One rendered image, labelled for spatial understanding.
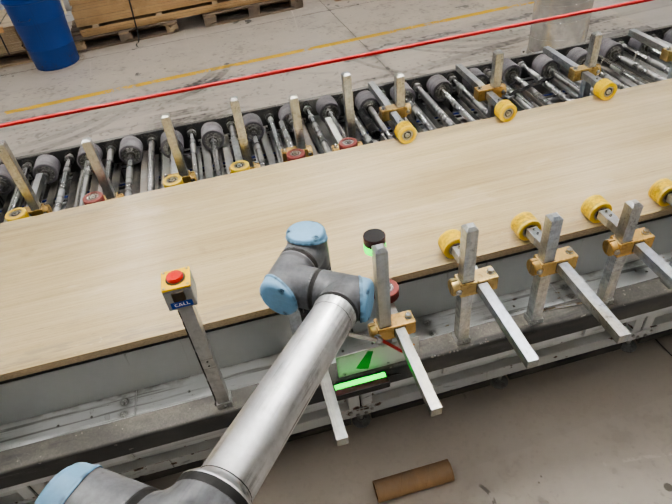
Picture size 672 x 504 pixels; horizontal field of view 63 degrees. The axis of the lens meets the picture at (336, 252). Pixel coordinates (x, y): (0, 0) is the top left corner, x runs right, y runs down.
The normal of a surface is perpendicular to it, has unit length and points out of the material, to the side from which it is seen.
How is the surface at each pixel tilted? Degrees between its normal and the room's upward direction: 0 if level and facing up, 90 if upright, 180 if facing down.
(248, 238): 0
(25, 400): 90
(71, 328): 0
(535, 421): 0
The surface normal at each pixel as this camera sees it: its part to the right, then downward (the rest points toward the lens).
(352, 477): -0.10, -0.75
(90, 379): 0.25, 0.62
